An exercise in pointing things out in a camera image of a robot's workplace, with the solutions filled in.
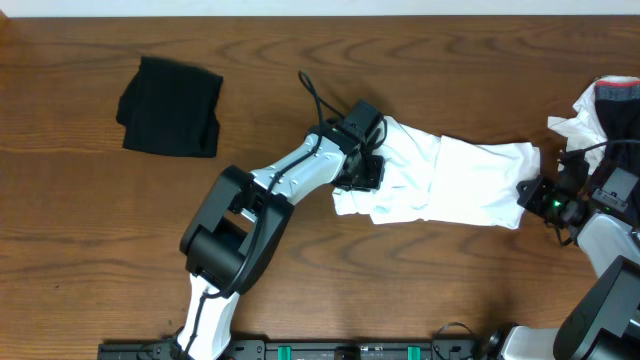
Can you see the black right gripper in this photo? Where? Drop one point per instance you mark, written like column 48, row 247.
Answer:
column 532, row 199

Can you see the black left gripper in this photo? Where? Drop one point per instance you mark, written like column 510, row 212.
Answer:
column 374, row 177

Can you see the white printed t-shirt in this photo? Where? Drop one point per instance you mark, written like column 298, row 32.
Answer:
column 440, row 178

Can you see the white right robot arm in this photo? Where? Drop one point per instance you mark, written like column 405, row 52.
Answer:
column 605, row 323

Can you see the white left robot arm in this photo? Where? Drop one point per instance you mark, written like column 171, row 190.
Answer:
column 235, row 232

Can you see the white crumpled garment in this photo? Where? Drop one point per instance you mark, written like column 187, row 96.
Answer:
column 585, row 128

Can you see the dark navy striped garment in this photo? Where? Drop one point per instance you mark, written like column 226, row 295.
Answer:
column 617, row 109

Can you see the black folded cloth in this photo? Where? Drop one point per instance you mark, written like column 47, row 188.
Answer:
column 168, row 108

